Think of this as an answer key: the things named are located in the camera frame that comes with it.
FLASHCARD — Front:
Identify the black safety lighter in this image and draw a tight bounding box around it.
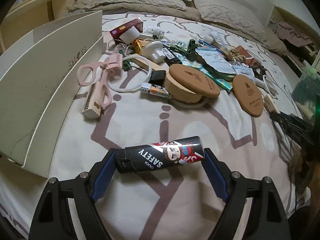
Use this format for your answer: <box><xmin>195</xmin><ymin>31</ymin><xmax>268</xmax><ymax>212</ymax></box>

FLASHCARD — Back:
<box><xmin>115</xmin><ymin>136</ymin><xmax>205</xmax><ymax>173</ymax></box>

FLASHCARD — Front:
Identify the round cork coaster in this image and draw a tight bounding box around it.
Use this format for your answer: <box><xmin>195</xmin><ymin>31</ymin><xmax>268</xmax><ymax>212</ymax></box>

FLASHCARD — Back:
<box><xmin>233</xmin><ymin>75</ymin><xmax>264</xmax><ymax>117</ymax></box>

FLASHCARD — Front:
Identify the paper receipt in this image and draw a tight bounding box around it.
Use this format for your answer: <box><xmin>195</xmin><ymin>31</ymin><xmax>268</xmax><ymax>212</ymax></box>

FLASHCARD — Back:
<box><xmin>195</xmin><ymin>47</ymin><xmax>236</xmax><ymax>75</ymax></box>

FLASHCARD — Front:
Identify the green plastic clip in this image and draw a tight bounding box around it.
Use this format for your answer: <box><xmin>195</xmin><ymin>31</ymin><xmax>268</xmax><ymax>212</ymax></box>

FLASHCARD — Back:
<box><xmin>169</xmin><ymin>39</ymin><xmax>197</xmax><ymax>62</ymax></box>

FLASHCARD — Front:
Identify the white cardboard shoe box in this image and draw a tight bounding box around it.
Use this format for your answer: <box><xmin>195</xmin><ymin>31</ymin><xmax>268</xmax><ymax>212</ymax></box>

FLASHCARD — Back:
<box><xmin>1</xmin><ymin>11</ymin><xmax>104</xmax><ymax>178</ymax></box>

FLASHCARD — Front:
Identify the pink eyelash curler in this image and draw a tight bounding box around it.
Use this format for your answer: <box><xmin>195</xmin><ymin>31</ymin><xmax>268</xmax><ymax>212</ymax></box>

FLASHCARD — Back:
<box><xmin>77</xmin><ymin>53</ymin><xmax>123</xmax><ymax>108</ymax></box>

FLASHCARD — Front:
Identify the orange battery pack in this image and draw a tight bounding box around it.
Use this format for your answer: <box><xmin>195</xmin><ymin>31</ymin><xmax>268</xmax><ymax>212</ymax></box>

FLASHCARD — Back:
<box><xmin>140</xmin><ymin>82</ymin><xmax>171</xmax><ymax>99</ymax></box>

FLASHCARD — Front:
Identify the bunny pattern bed sheet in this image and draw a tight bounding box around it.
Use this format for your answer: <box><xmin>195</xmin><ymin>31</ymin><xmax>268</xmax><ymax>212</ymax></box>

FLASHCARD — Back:
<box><xmin>1</xmin><ymin>13</ymin><xmax>310</xmax><ymax>239</ymax></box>

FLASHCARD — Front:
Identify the white power adapter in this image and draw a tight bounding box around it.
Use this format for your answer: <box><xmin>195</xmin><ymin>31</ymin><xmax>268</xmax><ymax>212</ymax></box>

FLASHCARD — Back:
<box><xmin>141</xmin><ymin>41</ymin><xmax>165</xmax><ymax>64</ymax></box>

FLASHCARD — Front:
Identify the red snack box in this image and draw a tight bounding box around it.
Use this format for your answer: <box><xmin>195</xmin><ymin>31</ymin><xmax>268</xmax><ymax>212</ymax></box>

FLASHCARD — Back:
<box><xmin>109</xmin><ymin>18</ymin><xmax>143</xmax><ymax>39</ymax></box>

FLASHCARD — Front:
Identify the wooden shelf unit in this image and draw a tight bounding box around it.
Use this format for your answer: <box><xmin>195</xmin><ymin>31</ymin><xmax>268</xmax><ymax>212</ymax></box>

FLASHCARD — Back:
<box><xmin>1</xmin><ymin>0</ymin><xmax>77</xmax><ymax>53</ymax></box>

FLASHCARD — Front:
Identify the beige fluffy blanket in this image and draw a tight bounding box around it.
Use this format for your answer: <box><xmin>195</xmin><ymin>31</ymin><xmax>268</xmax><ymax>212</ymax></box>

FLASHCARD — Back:
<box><xmin>67</xmin><ymin>0</ymin><xmax>201</xmax><ymax>22</ymax></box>

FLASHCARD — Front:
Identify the white cable loop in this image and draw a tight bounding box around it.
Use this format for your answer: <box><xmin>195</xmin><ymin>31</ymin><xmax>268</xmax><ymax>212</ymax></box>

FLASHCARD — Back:
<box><xmin>107</xmin><ymin>54</ymin><xmax>153</xmax><ymax>93</ymax></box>

